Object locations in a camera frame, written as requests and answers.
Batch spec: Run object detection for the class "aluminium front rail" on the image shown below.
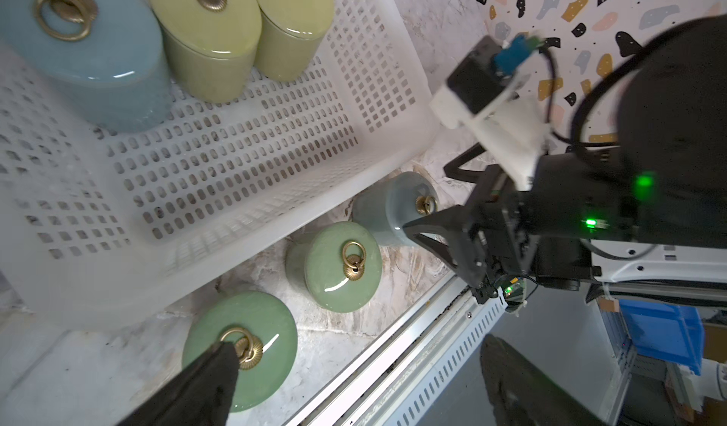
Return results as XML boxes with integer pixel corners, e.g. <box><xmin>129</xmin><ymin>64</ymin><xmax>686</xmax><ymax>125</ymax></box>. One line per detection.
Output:
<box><xmin>287</xmin><ymin>276</ymin><xmax>505</xmax><ymax>425</ymax></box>

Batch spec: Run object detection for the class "yellow-green tea canister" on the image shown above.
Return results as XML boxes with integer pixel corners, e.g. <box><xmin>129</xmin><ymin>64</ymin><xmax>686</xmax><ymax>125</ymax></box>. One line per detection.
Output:
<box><xmin>149</xmin><ymin>0</ymin><xmax>262</xmax><ymax>103</ymax></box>
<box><xmin>255</xmin><ymin>0</ymin><xmax>335</xmax><ymax>83</ymax></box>

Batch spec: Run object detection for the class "white plastic basket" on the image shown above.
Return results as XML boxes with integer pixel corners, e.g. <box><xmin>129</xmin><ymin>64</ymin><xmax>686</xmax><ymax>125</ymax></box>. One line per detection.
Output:
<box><xmin>1</xmin><ymin>0</ymin><xmax>438</xmax><ymax>331</ymax></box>

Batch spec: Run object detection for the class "green tea canister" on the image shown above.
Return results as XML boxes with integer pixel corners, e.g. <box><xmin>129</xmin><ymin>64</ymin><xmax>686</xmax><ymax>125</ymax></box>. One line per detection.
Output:
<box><xmin>285</xmin><ymin>222</ymin><xmax>382</xmax><ymax>314</ymax></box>
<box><xmin>182</xmin><ymin>291</ymin><xmax>298</xmax><ymax>413</ymax></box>

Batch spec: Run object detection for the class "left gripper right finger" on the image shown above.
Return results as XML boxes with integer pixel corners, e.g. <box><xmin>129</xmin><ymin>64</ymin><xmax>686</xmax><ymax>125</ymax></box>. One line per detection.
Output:
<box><xmin>480</xmin><ymin>334</ymin><xmax>602</xmax><ymax>426</ymax></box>

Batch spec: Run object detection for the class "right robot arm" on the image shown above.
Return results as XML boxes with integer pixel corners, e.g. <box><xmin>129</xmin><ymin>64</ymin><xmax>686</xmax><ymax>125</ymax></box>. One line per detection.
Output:
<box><xmin>403</xmin><ymin>16</ymin><xmax>726</xmax><ymax>308</ymax></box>

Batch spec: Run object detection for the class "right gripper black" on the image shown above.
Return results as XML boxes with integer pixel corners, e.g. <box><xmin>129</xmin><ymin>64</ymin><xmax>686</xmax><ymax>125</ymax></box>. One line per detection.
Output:
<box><xmin>401</xmin><ymin>141</ymin><xmax>643</xmax><ymax>305</ymax></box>

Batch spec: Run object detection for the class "blue tea canister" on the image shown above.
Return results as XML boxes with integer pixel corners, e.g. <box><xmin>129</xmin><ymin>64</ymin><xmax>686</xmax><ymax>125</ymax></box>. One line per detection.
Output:
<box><xmin>351</xmin><ymin>172</ymin><xmax>438</xmax><ymax>246</ymax></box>
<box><xmin>1</xmin><ymin>0</ymin><xmax>172</xmax><ymax>133</ymax></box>

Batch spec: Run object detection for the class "blue tea canister back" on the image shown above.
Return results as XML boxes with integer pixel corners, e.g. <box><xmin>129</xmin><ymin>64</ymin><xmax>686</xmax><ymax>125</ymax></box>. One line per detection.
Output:
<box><xmin>1</xmin><ymin>0</ymin><xmax>172</xmax><ymax>133</ymax></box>

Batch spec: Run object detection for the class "blue tea canister front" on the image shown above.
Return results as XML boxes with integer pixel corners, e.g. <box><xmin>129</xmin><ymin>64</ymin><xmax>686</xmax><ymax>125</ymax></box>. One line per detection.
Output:
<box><xmin>351</xmin><ymin>172</ymin><xmax>438</xmax><ymax>246</ymax></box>

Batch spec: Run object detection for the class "blue storage bin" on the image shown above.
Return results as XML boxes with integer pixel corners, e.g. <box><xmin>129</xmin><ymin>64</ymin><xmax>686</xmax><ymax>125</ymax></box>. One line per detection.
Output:
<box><xmin>619</xmin><ymin>300</ymin><xmax>705</xmax><ymax>376</ymax></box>

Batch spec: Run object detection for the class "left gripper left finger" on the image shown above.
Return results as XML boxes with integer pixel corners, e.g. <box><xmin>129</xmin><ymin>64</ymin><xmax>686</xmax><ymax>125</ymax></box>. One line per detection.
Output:
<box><xmin>120</xmin><ymin>342</ymin><xmax>239</xmax><ymax>425</ymax></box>

